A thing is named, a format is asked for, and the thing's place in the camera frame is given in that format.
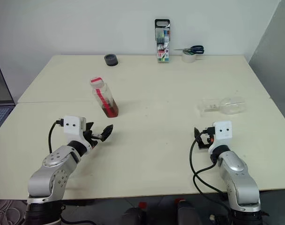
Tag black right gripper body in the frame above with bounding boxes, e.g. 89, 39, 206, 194
200, 126, 215, 150

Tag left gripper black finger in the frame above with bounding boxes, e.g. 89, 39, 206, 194
85, 121, 95, 134
101, 125, 114, 142

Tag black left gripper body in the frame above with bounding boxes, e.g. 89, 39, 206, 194
82, 129, 103, 149

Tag plastic bottle with red liquid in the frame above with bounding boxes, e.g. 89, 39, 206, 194
92, 83, 120, 118

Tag clear plastic wine glass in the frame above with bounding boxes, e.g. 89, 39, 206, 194
198, 96, 247, 117

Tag white and red bottle cap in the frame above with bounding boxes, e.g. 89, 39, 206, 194
90, 76, 105, 89

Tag dark rounded shape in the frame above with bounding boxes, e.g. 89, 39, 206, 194
122, 207, 148, 225
176, 201, 203, 225

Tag white tape roll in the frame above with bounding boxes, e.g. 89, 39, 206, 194
181, 52, 196, 63

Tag grey partition panel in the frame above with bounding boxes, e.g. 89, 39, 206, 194
247, 17, 285, 131

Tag marker pen pack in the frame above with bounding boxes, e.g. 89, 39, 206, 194
154, 18, 171, 63

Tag grey laptop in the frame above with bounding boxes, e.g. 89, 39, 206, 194
0, 63, 16, 138

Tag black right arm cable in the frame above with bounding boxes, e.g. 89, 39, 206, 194
190, 126, 232, 211

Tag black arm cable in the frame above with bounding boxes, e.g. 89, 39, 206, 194
190, 126, 232, 211
48, 119, 64, 154

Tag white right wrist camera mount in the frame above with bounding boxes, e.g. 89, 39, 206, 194
208, 120, 233, 153

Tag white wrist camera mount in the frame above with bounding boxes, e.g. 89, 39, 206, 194
208, 120, 233, 153
63, 115, 93, 155

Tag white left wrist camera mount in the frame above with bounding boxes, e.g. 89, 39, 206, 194
63, 115, 93, 155

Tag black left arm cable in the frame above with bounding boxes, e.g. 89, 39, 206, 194
48, 119, 64, 154

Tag blue handled scissors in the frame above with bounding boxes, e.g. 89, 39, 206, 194
172, 45, 205, 55

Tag black cable under table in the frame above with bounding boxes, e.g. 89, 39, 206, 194
60, 203, 94, 225

